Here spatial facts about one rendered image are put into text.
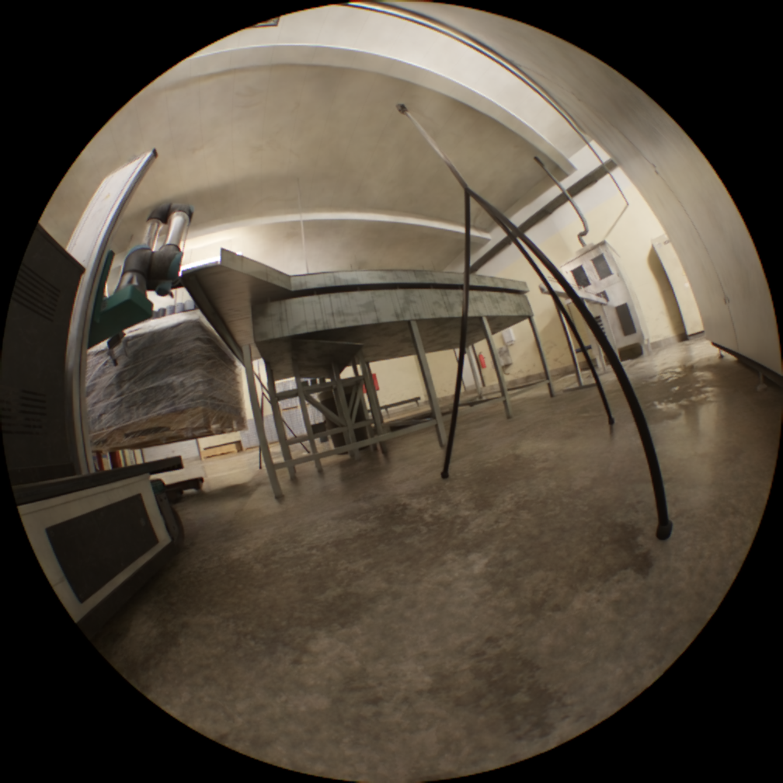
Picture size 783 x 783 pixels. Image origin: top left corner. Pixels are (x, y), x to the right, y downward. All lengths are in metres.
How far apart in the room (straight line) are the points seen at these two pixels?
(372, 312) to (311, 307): 0.36
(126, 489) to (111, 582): 0.24
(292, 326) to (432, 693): 1.41
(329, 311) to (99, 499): 1.31
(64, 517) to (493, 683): 0.68
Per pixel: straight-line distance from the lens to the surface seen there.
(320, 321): 1.38
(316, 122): 4.81
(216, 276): 1.26
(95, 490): 0.66
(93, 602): 0.63
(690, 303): 5.65
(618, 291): 4.66
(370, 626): 0.43
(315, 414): 8.79
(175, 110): 4.88
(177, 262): 1.09
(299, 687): 0.40
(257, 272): 1.31
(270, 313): 1.40
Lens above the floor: 0.32
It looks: 3 degrees up
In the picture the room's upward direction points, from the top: 14 degrees counter-clockwise
